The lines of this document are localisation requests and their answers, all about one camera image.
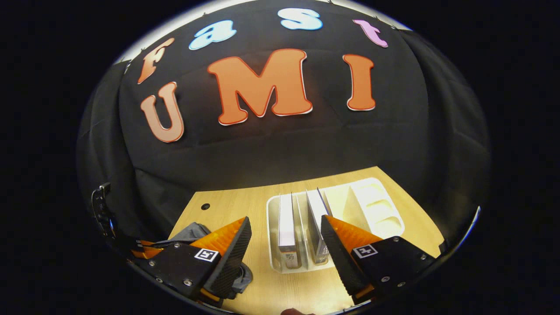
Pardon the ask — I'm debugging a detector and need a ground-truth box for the white bookshelf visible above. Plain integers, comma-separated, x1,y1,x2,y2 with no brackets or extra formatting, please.
266,177,405,274

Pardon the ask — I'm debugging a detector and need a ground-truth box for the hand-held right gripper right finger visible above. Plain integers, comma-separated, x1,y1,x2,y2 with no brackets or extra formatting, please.
321,214,439,306

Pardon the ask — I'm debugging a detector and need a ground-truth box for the blue cover book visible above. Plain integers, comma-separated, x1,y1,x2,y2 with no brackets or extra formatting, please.
305,188,332,265

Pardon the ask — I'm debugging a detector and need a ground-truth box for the black backdrop cloth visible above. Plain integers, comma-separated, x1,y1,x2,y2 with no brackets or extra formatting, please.
77,0,490,259

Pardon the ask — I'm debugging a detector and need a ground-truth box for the grey schoolbag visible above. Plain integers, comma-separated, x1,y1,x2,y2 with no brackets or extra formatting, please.
160,222,253,300

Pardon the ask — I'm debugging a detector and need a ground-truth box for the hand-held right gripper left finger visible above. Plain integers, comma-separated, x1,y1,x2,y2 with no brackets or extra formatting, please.
144,217,253,308

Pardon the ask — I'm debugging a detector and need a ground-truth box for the white-bordered dark cover book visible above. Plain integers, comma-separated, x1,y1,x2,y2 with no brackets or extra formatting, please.
278,192,303,269

